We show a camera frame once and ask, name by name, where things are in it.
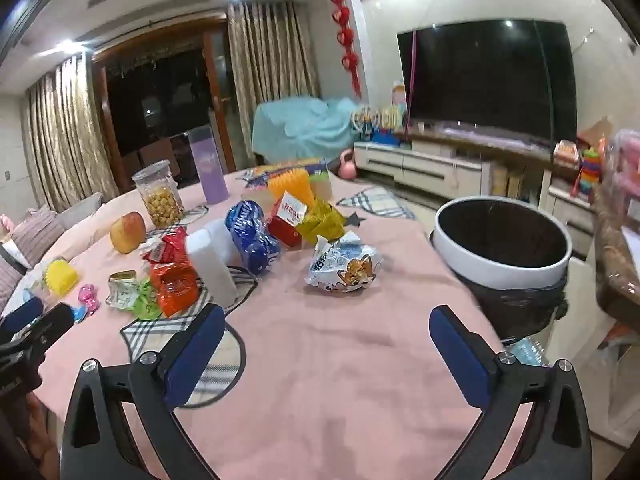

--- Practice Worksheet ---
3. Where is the pink storage box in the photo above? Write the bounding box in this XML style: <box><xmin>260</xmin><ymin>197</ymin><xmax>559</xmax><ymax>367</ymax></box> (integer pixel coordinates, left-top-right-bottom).
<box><xmin>607</xmin><ymin>129</ymin><xmax>640</xmax><ymax>181</ymax></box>

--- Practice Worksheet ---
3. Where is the person's left hand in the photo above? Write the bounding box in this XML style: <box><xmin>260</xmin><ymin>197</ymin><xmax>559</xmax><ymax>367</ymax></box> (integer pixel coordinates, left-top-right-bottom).
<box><xmin>20</xmin><ymin>391</ymin><xmax>63</xmax><ymax>480</ymax></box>

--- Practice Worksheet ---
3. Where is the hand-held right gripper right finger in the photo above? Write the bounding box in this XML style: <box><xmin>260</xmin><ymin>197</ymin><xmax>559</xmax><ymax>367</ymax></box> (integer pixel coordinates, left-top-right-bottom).
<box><xmin>429</xmin><ymin>305</ymin><xmax>593</xmax><ymax>480</ymax></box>

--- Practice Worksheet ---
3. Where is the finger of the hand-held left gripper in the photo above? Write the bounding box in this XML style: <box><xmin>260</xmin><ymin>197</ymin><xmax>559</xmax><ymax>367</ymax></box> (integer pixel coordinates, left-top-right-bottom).
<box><xmin>0</xmin><ymin>296</ymin><xmax>45</xmax><ymax>333</ymax></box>
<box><xmin>0</xmin><ymin>302</ymin><xmax>75</xmax><ymax>356</ymax></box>

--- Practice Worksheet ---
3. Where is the white bin with black bag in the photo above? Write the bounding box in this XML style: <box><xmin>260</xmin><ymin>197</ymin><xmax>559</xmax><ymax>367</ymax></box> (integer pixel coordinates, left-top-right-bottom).
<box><xmin>429</xmin><ymin>196</ymin><xmax>573</xmax><ymax>346</ymax></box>

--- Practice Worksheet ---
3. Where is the pink tablecloth with plaid patches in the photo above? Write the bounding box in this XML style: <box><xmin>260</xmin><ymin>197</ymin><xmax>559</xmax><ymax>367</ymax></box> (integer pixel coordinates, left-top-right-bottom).
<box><xmin>0</xmin><ymin>167</ymin><xmax>531</xmax><ymax>480</ymax></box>

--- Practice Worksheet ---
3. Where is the beige patterned curtain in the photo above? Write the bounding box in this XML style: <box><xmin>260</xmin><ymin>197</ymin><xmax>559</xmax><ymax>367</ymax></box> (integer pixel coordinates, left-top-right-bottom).
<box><xmin>227</xmin><ymin>1</ymin><xmax>321</xmax><ymax>161</ymax></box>
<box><xmin>22</xmin><ymin>55</ymin><xmax>121</xmax><ymax>211</ymax></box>

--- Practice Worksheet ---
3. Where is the wooden glass sliding door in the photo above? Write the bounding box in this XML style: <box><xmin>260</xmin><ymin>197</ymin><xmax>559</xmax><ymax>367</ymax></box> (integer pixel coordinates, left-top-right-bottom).
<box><xmin>92</xmin><ymin>15</ymin><xmax>236</xmax><ymax>186</ymax></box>

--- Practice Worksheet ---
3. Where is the brown marble counter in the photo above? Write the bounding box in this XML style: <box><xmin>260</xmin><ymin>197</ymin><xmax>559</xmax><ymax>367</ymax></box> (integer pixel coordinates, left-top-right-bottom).
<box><xmin>592</xmin><ymin>180</ymin><xmax>640</xmax><ymax>321</ymax></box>

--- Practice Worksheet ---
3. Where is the yellow foil packet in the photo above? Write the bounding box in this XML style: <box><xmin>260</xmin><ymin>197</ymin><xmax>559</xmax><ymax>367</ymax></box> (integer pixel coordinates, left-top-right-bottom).
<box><xmin>106</xmin><ymin>270</ymin><xmax>141</xmax><ymax>311</ymax></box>

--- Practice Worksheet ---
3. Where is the teal blanket over chair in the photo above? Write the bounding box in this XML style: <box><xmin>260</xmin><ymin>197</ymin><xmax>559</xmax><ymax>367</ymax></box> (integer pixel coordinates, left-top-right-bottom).
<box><xmin>251</xmin><ymin>96</ymin><xmax>362</xmax><ymax>163</ymax></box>

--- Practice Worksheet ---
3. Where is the black flat television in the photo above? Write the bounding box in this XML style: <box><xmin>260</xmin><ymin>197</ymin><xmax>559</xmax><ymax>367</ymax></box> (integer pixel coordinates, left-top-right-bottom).
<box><xmin>396</xmin><ymin>19</ymin><xmax>578</xmax><ymax>143</ymax></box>

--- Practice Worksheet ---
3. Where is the teal packet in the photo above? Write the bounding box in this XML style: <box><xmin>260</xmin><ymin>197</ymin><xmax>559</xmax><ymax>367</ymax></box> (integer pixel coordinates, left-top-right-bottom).
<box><xmin>505</xmin><ymin>337</ymin><xmax>551</xmax><ymax>366</ymax></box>

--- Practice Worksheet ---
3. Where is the white paper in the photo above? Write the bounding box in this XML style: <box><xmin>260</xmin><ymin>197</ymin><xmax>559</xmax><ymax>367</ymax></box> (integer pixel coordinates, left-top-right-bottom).
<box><xmin>185</xmin><ymin>219</ymin><xmax>240</xmax><ymax>308</ymax></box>

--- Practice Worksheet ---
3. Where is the green drink carton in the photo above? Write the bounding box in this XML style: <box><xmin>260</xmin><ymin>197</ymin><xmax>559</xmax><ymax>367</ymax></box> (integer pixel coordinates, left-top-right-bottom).
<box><xmin>296</xmin><ymin>199</ymin><xmax>347</xmax><ymax>247</ymax></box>

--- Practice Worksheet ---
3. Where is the ferris wheel toy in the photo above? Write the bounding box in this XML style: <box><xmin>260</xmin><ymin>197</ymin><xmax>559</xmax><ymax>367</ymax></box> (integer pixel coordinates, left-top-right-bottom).
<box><xmin>350</xmin><ymin>106</ymin><xmax>383</xmax><ymax>141</ymax></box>

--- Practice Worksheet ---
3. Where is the pink fish toy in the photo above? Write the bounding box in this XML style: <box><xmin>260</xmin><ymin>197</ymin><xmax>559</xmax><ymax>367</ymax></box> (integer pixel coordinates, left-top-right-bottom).
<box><xmin>77</xmin><ymin>283</ymin><xmax>101</xmax><ymax>311</ymax></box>

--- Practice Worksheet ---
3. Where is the red yellow apple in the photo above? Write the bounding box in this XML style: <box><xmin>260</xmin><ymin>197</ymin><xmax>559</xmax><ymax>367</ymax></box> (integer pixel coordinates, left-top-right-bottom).
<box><xmin>110</xmin><ymin>211</ymin><xmax>147</xmax><ymax>255</ymax></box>

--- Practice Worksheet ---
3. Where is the grey pillow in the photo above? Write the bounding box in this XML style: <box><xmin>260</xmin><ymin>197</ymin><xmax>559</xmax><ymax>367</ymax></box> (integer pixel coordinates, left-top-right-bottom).
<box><xmin>57</xmin><ymin>192</ymin><xmax>103</xmax><ymax>231</ymax></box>

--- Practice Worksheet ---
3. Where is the white television cabinet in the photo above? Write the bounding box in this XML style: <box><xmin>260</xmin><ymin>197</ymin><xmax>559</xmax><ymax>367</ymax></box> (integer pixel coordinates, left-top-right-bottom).
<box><xmin>354</xmin><ymin>140</ymin><xmax>496</xmax><ymax>201</ymax></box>

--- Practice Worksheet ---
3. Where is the red knot decoration string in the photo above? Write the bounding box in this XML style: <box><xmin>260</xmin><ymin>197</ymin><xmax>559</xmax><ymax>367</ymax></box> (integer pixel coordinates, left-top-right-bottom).
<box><xmin>329</xmin><ymin>0</ymin><xmax>363</xmax><ymax>98</ymax></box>

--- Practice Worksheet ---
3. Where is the stacking ring toy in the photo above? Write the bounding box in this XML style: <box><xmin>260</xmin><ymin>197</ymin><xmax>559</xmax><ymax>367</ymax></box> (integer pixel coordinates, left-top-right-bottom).
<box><xmin>570</xmin><ymin>147</ymin><xmax>603</xmax><ymax>198</ymax></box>

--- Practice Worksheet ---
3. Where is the clear jar of puffed snacks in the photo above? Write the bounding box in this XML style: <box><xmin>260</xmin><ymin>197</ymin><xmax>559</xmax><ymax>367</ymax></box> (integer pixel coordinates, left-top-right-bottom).
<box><xmin>131</xmin><ymin>160</ymin><xmax>185</xmax><ymax>229</ymax></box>

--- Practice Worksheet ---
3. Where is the brown cardboard box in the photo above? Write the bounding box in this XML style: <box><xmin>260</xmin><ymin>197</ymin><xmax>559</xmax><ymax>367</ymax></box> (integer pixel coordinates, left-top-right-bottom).
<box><xmin>577</xmin><ymin>117</ymin><xmax>616</xmax><ymax>148</ymax></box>

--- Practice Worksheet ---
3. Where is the red carton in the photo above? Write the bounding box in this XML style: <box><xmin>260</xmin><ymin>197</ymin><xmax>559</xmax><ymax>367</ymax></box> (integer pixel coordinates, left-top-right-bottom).
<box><xmin>267</xmin><ymin>191</ymin><xmax>308</xmax><ymax>250</ymax></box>

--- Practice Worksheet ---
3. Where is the brown marble television shelf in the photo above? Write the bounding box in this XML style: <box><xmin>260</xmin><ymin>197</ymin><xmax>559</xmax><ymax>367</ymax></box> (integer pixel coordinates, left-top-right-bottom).
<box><xmin>402</xmin><ymin>125</ymin><xmax>556</xmax><ymax>161</ymax></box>

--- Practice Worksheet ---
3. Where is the pink kettlebell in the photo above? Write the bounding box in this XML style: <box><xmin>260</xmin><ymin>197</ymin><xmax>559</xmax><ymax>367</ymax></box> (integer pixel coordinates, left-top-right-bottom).
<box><xmin>337</xmin><ymin>149</ymin><xmax>360</xmax><ymax>180</ymax></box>

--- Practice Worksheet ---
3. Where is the colourful game box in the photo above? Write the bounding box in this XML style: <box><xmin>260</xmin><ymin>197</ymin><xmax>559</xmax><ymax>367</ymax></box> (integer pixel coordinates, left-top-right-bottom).
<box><xmin>241</xmin><ymin>157</ymin><xmax>333</xmax><ymax>201</ymax></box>

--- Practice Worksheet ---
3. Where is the purple drink bottle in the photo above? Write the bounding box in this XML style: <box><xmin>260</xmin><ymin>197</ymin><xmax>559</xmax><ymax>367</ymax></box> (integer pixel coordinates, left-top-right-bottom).
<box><xmin>187</xmin><ymin>126</ymin><xmax>230</xmax><ymax>206</ymax></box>

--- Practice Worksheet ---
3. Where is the white cartoon snack bag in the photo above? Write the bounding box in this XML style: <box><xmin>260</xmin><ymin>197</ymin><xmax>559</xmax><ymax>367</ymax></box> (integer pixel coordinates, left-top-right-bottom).
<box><xmin>305</xmin><ymin>231</ymin><xmax>383</xmax><ymax>293</ymax></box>

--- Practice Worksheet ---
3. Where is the red snack bag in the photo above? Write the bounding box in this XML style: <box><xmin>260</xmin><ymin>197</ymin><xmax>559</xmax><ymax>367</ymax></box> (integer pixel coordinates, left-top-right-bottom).
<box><xmin>141</xmin><ymin>226</ymin><xmax>201</xmax><ymax>318</ymax></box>

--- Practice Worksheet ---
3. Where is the colourful toy house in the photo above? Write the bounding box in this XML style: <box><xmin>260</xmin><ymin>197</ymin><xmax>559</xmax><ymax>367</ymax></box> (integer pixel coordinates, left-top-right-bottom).
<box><xmin>382</xmin><ymin>82</ymin><xmax>408</xmax><ymax>131</ymax></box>

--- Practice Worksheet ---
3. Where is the yellow ribbed toy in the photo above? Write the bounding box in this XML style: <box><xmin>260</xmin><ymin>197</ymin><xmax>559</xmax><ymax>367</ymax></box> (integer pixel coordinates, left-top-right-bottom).
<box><xmin>44</xmin><ymin>257</ymin><xmax>81</xmax><ymax>297</ymax></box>

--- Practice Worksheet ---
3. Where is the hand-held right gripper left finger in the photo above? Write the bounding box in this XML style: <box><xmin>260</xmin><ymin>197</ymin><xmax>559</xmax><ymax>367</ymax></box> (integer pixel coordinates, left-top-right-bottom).
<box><xmin>60</xmin><ymin>304</ymin><xmax>227</xmax><ymax>480</ymax></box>

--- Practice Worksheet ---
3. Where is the white side cabinet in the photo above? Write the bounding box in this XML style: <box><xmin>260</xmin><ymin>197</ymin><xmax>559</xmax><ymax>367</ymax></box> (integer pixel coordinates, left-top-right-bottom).
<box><xmin>547</xmin><ymin>255</ymin><xmax>640</xmax><ymax>451</ymax></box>

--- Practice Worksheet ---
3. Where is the pink striped cushion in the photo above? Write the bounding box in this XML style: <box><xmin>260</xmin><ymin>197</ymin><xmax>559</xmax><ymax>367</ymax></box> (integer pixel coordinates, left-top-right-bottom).
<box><xmin>10</xmin><ymin>205</ymin><xmax>66</xmax><ymax>266</ymax></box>

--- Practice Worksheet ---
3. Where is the blue snack wrapper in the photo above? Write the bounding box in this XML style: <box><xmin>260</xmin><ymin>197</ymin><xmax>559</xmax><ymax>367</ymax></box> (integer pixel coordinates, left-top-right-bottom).
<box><xmin>225</xmin><ymin>200</ymin><xmax>281</xmax><ymax>276</ymax></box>

